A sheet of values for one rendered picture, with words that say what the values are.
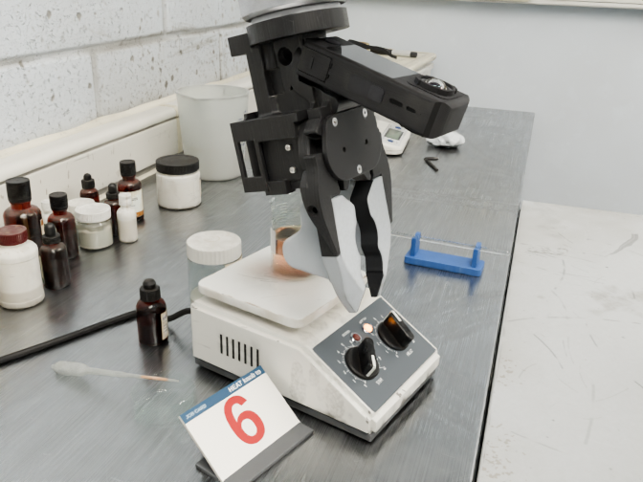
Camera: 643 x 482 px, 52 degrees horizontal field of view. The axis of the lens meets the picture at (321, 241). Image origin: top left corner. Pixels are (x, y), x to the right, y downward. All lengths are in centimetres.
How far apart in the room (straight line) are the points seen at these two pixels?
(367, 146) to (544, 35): 147
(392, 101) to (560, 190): 160
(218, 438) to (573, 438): 29
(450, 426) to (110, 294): 42
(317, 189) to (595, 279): 54
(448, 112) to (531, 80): 153
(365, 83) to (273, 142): 8
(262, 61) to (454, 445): 34
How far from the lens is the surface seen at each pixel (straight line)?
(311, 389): 56
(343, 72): 44
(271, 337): 57
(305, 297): 58
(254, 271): 63
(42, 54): 107
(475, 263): 86
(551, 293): 85
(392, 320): 60
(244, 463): 54
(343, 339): 58
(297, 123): 46
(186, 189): 104
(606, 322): 81
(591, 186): 201
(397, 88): 43
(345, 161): 46
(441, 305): 78
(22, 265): 78
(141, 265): 87
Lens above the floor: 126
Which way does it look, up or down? 23 degrees down
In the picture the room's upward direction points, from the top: 2 degrees clockwise
